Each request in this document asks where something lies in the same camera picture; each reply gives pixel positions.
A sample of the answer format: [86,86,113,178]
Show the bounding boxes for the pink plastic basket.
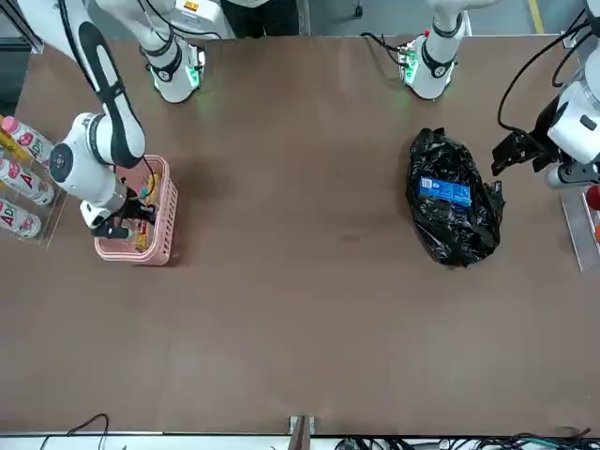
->
[93,154,179,267]

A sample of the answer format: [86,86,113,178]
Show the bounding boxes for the yellow flat object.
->
[0,129,24,161]

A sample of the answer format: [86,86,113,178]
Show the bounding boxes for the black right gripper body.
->
[110,185,143,227]

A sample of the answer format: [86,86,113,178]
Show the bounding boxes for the black plastic bag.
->
[405,127,506,269]

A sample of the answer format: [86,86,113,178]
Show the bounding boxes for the black cable bundle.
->
[337,426,600,450]

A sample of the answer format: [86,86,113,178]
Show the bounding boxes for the black arm base cable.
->
[360,31,409,67]

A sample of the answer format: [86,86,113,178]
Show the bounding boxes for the aluminium frame beam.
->
[0,0,62,53]

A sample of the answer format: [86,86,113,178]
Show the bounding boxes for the blue cookie box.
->
[418,176,473,207]

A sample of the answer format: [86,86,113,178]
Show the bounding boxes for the clear acrylic fruit stand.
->
[561,187,600,273]

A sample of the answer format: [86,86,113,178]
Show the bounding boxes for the aluminium frame post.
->
[288,414,316,450]

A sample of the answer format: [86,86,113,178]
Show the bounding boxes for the black cable with metal connector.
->
[497,21,592,132]

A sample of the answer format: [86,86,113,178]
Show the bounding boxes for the black loose cable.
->
[39,412,112,450]

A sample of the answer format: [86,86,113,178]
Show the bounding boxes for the clear acrylic bottle stand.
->
[0,140,69,249]

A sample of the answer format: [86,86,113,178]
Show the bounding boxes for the long yellow snack packet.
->
[135,173,163,252]

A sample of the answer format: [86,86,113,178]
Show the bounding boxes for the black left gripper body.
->
[528,97,571,173]

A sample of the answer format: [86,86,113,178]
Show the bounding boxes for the person's leg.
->
[219,0,301,38]

